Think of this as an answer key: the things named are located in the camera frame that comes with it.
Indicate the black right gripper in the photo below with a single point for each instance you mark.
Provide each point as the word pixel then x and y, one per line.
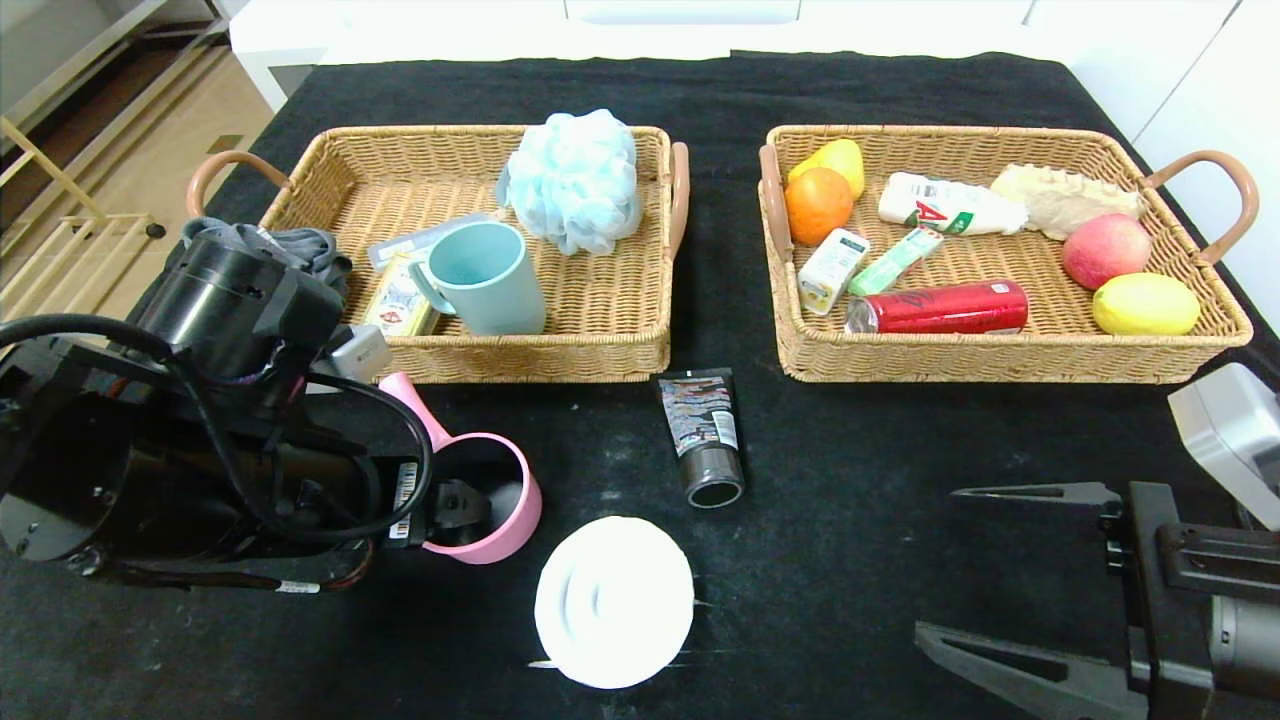
pixel 1143 580

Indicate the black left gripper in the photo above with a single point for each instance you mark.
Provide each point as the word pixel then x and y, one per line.
pixel 405 500

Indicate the white round plate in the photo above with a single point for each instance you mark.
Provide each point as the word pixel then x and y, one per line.
pixel 613 600

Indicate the black cosmetic tube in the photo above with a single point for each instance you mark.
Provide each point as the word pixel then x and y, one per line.
pixel 700 420

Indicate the red soda can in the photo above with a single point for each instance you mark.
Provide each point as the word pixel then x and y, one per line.
pixel 940 308

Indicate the red Hi-Chew candy pack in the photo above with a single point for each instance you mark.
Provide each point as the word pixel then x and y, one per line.
pixel 895 262

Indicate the small white juice carton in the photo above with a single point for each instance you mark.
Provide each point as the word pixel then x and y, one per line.
pixel 832 272

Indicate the wicker basket holding food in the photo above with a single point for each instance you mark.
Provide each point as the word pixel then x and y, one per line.
pixel 1000 355

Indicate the wicker basket holding household items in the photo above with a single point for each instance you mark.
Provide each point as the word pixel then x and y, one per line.
pixel 600 300

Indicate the teal ceramic mug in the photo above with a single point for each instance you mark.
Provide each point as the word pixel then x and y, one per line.
pixel 498 298

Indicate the yellowish printed soap box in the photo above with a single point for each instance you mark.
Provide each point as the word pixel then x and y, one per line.
pixel 400 300

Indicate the black tablecloth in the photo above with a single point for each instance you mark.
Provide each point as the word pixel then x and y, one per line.
pixel 800 560

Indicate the yellow lemon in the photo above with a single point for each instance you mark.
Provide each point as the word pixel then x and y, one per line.
pixel 1145 305

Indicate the grey crumpled cloth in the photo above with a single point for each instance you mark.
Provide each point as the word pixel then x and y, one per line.
pixel 300 245

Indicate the red apple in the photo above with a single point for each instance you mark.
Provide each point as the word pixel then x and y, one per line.
pixel 1105 250

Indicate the light blue bath loofah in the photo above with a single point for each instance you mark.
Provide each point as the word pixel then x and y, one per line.
pixel 573 178

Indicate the white yogurt drink bottle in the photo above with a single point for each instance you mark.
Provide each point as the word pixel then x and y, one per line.
pixel 950 206

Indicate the orange fruit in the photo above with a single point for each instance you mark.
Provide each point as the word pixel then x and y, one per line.
pixel 818 203

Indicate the yellow mango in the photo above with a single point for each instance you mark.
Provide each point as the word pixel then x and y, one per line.
pixel 845 158

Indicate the white bench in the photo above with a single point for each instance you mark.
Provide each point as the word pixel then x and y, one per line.
pixel 280 40

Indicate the wooden rack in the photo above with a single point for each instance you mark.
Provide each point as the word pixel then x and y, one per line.
pixel 45 160

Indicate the low wooden shelf unit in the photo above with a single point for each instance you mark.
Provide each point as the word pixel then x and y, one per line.
pixel 60 40

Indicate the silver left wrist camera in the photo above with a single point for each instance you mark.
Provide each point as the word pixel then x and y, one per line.
pixel 355 355

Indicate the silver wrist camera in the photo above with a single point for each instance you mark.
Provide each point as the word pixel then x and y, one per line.
pixel 1235 440
pixel 355 355

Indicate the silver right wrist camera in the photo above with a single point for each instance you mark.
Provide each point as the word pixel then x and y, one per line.
pixel 1235 440

